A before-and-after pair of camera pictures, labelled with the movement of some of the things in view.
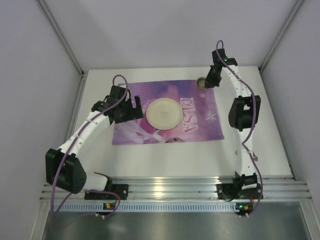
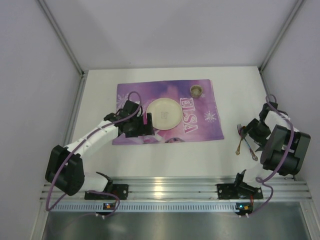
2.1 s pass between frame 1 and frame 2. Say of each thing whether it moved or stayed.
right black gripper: moved
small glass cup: moved
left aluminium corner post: stayed
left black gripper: moved
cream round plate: stayed
